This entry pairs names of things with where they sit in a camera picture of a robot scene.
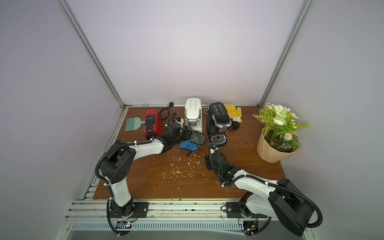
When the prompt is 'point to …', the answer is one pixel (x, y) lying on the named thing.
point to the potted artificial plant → (278, 137)
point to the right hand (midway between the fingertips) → (209, 154)
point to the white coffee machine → (193, 114)
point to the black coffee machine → (218, 119)
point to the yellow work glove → (234, 114)
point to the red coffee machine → (154, 124)
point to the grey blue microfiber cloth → (187, 145)
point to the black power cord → (171, 104)
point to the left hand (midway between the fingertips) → (194, 131)
